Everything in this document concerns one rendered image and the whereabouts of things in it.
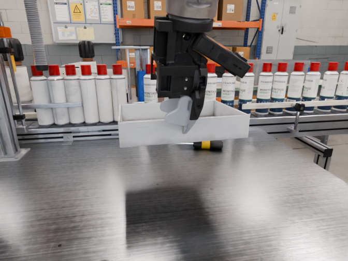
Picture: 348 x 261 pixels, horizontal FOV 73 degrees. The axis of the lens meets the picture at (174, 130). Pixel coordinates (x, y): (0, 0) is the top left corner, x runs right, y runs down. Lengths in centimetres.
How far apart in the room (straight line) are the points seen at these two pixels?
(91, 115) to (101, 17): 439
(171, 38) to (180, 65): 4
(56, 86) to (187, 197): 58
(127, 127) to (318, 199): 43
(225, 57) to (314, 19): 660
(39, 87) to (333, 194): 89
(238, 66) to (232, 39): 543
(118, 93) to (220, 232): 58
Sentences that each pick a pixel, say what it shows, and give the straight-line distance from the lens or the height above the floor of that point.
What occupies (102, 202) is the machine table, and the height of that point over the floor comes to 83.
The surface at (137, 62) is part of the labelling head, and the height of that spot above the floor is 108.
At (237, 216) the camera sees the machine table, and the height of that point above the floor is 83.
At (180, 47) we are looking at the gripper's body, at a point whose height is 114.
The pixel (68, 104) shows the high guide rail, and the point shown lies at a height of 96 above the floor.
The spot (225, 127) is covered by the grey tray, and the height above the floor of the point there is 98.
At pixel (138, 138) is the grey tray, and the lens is 46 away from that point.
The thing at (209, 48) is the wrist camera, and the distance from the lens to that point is 38.
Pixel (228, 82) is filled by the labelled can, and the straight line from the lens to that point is 93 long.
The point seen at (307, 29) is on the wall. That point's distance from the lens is 688.
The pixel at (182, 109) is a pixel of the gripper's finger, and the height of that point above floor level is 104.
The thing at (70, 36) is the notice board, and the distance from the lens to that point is 525.
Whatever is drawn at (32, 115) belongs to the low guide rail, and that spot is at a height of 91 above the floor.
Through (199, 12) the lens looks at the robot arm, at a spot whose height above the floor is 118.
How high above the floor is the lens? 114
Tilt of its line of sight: 19 degrees down
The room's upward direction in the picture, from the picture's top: straight up
